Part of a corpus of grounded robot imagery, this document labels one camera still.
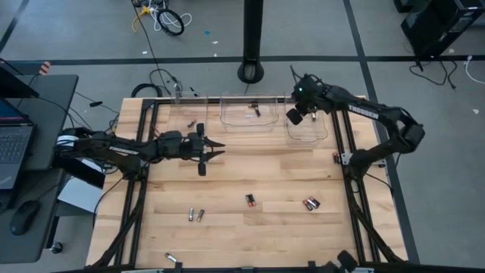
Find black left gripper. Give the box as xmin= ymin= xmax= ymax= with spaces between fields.
xmin=182 ymin=122 xmax=227 ymax=177

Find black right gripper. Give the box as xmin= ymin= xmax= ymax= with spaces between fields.
xmin=286 ymin=74 xmax=327 ymax=127

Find clear plastic bin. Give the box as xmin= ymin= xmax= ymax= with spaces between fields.
xmin=168 ymin=90 xmax=209 ymax=146
xmin=218 ymin=91 xmax=280 ymax=133
xmin=283 ymin=87 xmax=330 ymax=148

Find black flat bar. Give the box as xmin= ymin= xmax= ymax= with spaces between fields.
xmin=52 ymin=153 xmax=107 ymax=190

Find black computer tower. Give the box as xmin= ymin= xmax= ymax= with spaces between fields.
xmin=400 ymin=0 xmax=485 ymax=60

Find black desk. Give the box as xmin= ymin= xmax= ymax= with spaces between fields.
xmin=0 ymin=74 xmax=80 ymax=265

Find black rounded object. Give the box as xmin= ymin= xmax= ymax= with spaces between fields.
xmin=321 ymin=249 xmax=358 ymax=273

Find grey open laptop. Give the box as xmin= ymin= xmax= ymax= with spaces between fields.
xmin=0 ymin=97 xmax=37 ymax=190

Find black computer mouse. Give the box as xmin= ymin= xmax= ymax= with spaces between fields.
xmin=8 ymin=199 xmax=41 ymax=237

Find black laptop lid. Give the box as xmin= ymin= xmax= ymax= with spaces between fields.
xmin=0 ymin=57 xmax=40 ymax=99

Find black camera stand pole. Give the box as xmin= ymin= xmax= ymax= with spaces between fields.
xmin=237 ymin=0 xmax=265 ymax=85

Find black aluminium table frame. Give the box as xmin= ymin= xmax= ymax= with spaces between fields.
xmin=86 ymin=96 xmax=410 ymax=273

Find thick black cable coil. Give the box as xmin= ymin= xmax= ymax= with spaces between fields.
xmin=130 ymin=82 xmax=164 ymax=99

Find black floor cable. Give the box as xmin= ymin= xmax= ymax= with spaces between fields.
xmin=408 ymin=59 xmax=458 ymax=91

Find long black cable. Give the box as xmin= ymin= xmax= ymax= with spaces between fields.
xmin=130 ymin=0 xmax=171 ymax=96

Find black coiled cable ring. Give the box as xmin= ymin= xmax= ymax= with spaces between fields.
xmin=156 ymin=8 xmax=186 ymax=37

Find black cable with plug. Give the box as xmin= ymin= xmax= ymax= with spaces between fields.
xmin=74 ymin=90 xmax=121 ymax=115

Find white cable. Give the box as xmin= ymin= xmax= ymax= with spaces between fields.
xmin=464 ymin=55 xmax=485 ymax=85
xmin=149 ymin=1 xmax=193 ymax=33

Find yellow cable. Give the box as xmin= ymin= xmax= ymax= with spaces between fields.
xmin=130 ymin=5 xmax=152 ymax=34

